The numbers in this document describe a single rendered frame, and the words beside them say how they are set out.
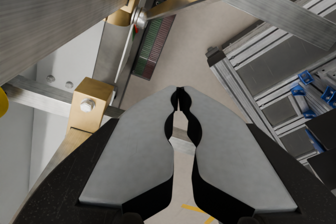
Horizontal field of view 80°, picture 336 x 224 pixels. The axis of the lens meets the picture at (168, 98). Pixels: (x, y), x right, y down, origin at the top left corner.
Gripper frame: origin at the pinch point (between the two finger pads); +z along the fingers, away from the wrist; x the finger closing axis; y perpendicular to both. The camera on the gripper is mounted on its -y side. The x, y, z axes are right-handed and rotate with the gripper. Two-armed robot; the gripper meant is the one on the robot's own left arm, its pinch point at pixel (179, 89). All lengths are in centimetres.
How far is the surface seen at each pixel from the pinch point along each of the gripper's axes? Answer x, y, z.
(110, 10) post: -5.5, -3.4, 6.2
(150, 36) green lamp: -4.6, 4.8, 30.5
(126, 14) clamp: -5.9, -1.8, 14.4
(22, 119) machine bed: -41, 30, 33
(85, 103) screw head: -12.6, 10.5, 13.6
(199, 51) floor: 17, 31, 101
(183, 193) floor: 17, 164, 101
